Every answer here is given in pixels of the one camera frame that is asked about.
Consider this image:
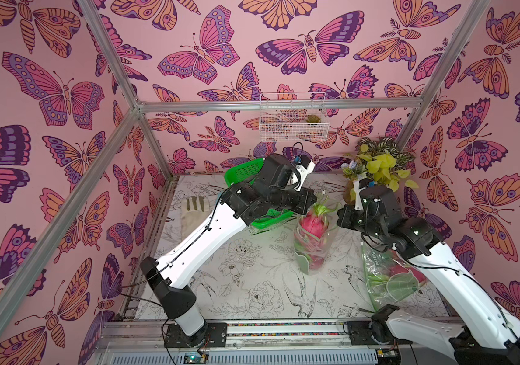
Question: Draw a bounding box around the small succulent in wire basket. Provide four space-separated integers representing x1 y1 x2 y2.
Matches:
305 114 322 124

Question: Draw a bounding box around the potted plant in amber vase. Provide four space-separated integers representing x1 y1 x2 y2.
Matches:
341 137 419 204

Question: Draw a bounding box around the metal base rail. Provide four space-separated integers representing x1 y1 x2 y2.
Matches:
90 319 454 364

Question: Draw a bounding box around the clear green zip-top bag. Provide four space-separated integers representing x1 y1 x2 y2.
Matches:
293 216 337 275

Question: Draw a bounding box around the green plastic basket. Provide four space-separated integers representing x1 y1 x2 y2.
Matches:
224 158 294 232

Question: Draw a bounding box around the pink dragon fruit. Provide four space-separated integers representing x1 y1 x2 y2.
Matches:
299 191 338 239
306 250 328 270

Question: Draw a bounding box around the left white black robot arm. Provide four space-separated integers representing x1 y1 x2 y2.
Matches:
140 154 317 347

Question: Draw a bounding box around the white wire wall basket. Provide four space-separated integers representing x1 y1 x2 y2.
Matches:
258 97 330 143

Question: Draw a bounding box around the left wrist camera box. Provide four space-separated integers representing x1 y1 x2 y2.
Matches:
290 154 316 191

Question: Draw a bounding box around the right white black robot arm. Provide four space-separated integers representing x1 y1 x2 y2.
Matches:
337 186 520 364

